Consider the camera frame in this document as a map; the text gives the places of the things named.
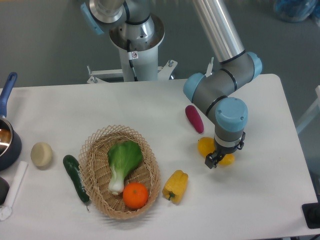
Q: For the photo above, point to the blue plastic bag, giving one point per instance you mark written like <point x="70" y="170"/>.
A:
<point x="294" y="11"/>

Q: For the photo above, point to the orange fruit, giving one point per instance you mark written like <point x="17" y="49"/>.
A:
<point x="135" y="195"/>

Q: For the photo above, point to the yellow mango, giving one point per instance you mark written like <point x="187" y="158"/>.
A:
<point x="206" y="146"/>

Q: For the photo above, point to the white spatula handle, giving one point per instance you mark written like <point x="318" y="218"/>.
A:
<point x="7" y="208"/>

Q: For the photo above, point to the purple sweet potato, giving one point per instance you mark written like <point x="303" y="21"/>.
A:
<point x="194" y="118"/>

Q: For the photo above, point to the green bok choy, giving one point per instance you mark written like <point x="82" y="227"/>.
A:
<point x="123" y="157"/>

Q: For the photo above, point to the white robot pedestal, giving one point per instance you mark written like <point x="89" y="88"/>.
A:
<point x="138" y="51"/>

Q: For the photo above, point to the black device at edge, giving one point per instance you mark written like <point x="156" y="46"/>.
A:
<point x="311" y="212"/>

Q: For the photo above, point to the blue saucepan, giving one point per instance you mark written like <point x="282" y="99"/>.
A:
<point x="10" y="141"/>

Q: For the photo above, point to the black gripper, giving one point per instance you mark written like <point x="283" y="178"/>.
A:
<point x="212" y="159"/>

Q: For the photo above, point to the dark green cucumber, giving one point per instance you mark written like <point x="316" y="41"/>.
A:
<point x="72" y="168"/>

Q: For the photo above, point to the beige round bun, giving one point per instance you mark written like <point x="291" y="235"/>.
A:
<point x="41" y="154"/>

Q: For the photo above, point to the yellow bell pepper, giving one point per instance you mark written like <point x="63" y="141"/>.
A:
<point x="175" y="187"/>

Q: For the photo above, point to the white frame at right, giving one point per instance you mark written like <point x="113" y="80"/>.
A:
<point x="309" y="114"/>

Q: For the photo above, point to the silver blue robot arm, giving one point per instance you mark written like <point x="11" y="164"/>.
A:
<point x="211" y="93"/>

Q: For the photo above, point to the woven wicker basket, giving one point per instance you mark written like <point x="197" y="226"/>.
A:
<point x="96" y="173"/>

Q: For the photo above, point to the dark grey round object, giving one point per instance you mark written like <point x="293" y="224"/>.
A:
<point x="4" y="189"/>

